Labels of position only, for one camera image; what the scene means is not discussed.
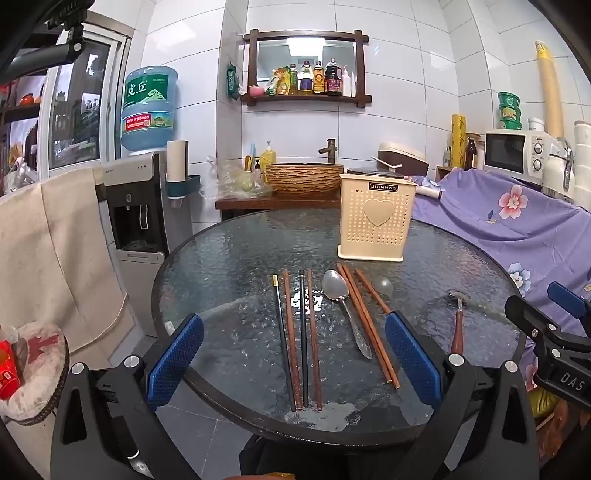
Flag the clear plastic bags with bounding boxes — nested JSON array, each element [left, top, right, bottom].
[[202, 156, 273, 200]]

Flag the wooden framed mirror shelf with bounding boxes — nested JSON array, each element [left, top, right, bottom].
[[239, 28, 373, 110]]

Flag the red packet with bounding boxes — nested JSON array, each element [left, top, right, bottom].
[[0, 340, 24, 401]]

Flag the teal cup holder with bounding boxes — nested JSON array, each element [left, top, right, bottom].
[[165, 174, 203, 201]]

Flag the brown and cream rice cooker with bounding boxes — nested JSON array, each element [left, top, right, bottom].
[[371, 141, 428, 179]]

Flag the white kitchen appliance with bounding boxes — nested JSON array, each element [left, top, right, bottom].
[[544, 138, 578, 200]]

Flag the cushioned stool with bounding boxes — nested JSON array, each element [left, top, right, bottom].
[[0, 321, 70, 426]]

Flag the blue water jug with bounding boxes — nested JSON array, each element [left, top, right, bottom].
[[120, 65, 179, 156]]

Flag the translucent grey spoon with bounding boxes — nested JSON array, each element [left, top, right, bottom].
[[371, 275, 395, 299]]

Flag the green cup stack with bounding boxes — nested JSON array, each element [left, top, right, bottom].
[[497, 91, 523, 130]]

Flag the long metal spoon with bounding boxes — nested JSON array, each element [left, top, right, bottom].
[[322, 270, 373, 360]]

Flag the metal spoon with wooden handle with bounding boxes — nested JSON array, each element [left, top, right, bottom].
[[446, 290, 472, 357]]

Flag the cream perforated utensil holder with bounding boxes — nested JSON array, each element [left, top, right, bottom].
[[337, 172, 417, 264]]

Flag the purple floral cloth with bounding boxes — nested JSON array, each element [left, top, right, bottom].
[[406, 167, 591, 326]]

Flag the dark soy sauce bottle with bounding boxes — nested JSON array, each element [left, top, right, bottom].
[[324, 58, 344, 97]]

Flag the plain black chopstick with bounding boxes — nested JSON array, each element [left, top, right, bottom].
[[298, 270, 310, 409]]

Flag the green hanging packet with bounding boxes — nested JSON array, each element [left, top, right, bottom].
[[226, 62, 242, 99]]

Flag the yellow green packet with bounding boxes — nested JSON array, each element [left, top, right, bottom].
[[265, 69, 287, 97]]

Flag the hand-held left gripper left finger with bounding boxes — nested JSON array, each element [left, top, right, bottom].
[[50, 314, 205, 480]]

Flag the white microwave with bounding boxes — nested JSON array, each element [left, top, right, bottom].
[[483, 130, 562, 186]]

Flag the woven pattern basin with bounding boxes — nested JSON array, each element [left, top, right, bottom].
[[264, 162, 345, 195]]

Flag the yellow roll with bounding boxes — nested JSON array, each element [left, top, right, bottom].
[[451, 114, 467, 169]]

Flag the wooden counter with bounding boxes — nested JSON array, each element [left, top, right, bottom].
[[215, 191, 343, 223]]

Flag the tall beige cup tube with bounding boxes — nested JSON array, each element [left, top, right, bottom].
[[535, 40, 565, 140]]

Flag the black chopstick with gold tip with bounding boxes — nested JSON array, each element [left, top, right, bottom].
[[271, 275, 297, 412]]

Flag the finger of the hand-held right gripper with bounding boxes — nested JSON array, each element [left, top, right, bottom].
[[547, 281, 591, 320], [504, 295, 591, 366]]

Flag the yellow soap dispenser bottle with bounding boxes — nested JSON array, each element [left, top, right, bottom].
[[259, 140, 277, 174]]

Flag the sliding glass window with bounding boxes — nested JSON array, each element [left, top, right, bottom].
[[39, 22, 133, 182]]

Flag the purple label bottle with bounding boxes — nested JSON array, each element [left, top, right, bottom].
[[298, 58, 315, 96]]

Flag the beige cloth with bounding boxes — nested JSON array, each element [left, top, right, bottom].
[[0, 165, 136, 371]]

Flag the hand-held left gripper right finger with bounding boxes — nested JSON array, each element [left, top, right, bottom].
[[385, 311, 541, 480]]

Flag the grey water dispenser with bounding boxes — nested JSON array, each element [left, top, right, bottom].
[[98, 152, 193, 339]]

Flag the stack of white paper cups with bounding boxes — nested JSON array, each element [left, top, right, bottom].
[[573, 119, 591, 205]]

